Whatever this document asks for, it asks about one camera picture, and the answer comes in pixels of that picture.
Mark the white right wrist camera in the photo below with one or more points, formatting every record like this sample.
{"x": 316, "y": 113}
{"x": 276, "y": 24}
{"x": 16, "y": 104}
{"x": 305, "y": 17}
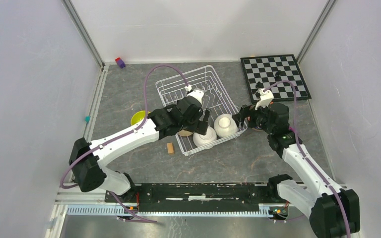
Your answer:
{"x": 265, "y": 97}

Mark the white smooth bowl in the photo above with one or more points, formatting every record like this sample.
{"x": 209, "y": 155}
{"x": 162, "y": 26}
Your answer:
{"x": 202, "y": 140}

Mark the beige ceramic bowl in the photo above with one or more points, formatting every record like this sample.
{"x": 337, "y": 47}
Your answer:
{"x": 184, "y": 133}

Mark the black white chessboard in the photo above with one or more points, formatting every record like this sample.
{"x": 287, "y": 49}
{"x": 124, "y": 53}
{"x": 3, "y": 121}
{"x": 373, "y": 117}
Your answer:
{"x": 263, "y": 69}

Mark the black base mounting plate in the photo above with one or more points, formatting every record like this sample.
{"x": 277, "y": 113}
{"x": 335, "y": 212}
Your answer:
{"x": 200, "y": 197}

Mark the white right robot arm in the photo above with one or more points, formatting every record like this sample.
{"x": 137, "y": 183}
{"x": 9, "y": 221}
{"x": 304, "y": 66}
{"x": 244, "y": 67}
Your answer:
{"x": 331, "y": 210}

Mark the white wire dish rack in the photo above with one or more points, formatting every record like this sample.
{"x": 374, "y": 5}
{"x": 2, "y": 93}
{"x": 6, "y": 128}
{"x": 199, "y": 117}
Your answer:
{"x": 216, "y": 99}

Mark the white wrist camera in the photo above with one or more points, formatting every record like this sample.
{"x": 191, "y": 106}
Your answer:
{"x": 197, "y": 94}
{"x": 265, "y": 97}

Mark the yellow bowl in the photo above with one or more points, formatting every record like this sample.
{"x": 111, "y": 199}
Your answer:
{"x": 139, "y": 118}

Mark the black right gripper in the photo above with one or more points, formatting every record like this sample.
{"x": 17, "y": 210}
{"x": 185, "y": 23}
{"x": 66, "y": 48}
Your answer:
{"x": 246, "y": 111}

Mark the black chess piece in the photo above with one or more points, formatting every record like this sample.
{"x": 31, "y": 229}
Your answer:
{"x": 278, "y": 73}
{"x": 259, "y": 85}

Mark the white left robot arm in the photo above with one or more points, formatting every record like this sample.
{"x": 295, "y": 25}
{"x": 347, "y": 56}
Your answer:
{"x": 89, "y": 160}

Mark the small wooden block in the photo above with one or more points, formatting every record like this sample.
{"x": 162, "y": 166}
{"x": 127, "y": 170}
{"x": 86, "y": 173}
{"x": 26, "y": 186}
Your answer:
{"x": 170, "y": 148}

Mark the white ribbed bowl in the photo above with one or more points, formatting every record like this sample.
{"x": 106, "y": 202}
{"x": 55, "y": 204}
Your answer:
{"x": 224, "y": 126}

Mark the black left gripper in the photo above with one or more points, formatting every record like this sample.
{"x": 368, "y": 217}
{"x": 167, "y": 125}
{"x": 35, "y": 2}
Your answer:
{"x": 200, "y": 126}

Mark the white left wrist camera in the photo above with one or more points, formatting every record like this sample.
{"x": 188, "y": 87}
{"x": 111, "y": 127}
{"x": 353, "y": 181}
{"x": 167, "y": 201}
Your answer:
{"x": 197, "y": 94}

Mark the aluminium frame rail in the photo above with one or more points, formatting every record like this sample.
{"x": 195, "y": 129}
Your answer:
{"x": 69, "y": 197}

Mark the red purple toy block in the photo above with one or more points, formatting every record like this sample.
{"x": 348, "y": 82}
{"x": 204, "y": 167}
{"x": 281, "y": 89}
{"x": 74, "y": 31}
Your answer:
{"x": 120, "y": 62}

